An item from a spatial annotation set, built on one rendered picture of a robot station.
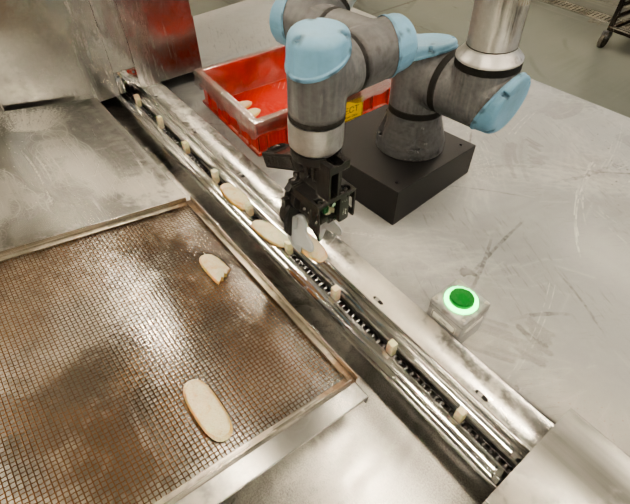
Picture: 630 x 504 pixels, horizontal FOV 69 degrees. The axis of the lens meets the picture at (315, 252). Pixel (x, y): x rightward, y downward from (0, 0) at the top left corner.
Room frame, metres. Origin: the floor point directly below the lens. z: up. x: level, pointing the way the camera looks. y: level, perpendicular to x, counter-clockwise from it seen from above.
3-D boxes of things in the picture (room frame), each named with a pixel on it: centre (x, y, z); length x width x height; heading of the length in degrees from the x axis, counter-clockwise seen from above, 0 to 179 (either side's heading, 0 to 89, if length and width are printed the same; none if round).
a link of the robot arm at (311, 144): (0.53, 0.00, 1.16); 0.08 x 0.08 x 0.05
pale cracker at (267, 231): (0.64, 0.09, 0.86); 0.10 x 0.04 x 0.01; 48
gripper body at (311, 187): (0.52, -0.01, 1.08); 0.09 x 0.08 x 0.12; 39
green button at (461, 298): (0.45, -0.24, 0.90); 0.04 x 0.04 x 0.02
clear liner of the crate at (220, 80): (1.19, 0.04, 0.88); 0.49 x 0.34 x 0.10; 125
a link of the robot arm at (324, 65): (0.53, -0.01, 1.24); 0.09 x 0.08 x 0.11; 132
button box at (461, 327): (0.44, -0.24, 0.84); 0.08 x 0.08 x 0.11; 38
